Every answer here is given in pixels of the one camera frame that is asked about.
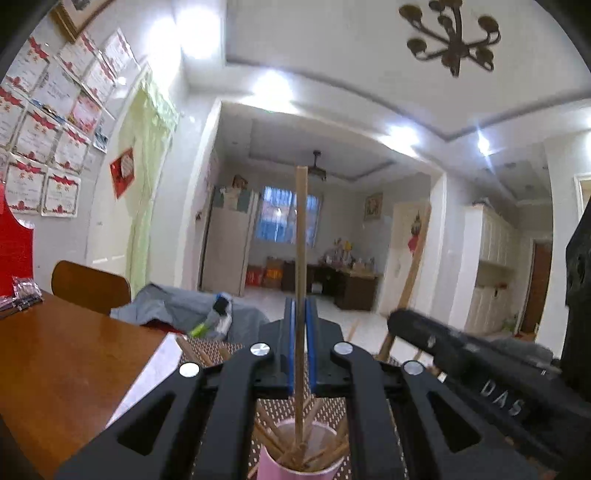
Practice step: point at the red cardboard box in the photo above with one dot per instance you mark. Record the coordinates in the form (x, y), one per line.
(256, 277)

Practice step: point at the barred window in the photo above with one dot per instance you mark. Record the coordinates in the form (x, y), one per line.
(277, 217)

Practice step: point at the wall of award certificates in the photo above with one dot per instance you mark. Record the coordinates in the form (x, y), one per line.
(60, 92)

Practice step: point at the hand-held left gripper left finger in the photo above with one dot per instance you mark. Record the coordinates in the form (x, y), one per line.
(290, 350)

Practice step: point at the pale green curtain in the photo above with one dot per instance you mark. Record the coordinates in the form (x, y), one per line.
(143, 207)

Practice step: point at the wooden chair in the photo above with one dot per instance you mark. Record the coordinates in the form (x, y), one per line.
(87, 286)

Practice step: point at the pile of wooden chopsticks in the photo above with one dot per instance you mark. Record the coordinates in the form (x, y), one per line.
(190, 351)

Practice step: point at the small framed wall picture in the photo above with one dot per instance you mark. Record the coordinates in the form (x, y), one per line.
(373, 206)

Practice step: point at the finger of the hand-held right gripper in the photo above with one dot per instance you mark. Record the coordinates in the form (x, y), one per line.
(425, 337)

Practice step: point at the white wall cabinet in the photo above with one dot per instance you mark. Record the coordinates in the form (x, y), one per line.
(494, 258)

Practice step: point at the light grey cloth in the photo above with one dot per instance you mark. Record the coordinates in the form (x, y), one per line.
(161, 304)

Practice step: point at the brown door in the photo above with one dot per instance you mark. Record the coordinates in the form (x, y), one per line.
(538, 286)

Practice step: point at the white refrigerator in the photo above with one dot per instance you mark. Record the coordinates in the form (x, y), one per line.
(226, 244)

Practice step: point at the red hanging door ornament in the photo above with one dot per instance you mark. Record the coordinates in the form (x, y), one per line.
(414, 230)

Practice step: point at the white underlay cloth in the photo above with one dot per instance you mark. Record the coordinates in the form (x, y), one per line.
(152, 374)

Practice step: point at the white door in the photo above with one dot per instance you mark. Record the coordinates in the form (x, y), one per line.
(397, 258)

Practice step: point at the slender wooden chopstick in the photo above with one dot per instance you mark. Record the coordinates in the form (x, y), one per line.
(301, 230)
(411, 277)

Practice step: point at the dark metal chandelier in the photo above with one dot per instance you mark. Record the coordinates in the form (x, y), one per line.
(455, 41)

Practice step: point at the pink cup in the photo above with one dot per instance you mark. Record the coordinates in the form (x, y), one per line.
(277, 470)

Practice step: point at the orange cardboard box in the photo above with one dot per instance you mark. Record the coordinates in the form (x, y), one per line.
(274, 274)

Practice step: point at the small wall photo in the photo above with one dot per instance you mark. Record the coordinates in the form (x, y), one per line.
(100, 138)

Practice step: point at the dark wooden desk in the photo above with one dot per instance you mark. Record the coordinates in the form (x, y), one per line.
(355, 290)

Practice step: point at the small plastic snack packet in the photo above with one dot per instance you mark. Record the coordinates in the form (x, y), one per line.
(25, 295)

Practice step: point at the dark ceiling fan lamp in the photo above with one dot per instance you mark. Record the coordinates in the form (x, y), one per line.
(317, 173)

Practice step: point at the red gift bag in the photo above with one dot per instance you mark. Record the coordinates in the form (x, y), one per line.
(14, 249)

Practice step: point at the clutter of bottles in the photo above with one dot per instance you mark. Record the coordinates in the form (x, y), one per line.
(346, 256)

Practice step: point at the red diamond wall decoration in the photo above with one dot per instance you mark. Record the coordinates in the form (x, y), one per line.
(122, 173)

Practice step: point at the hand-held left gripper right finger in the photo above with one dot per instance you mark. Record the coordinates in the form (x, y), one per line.
(312, 350)

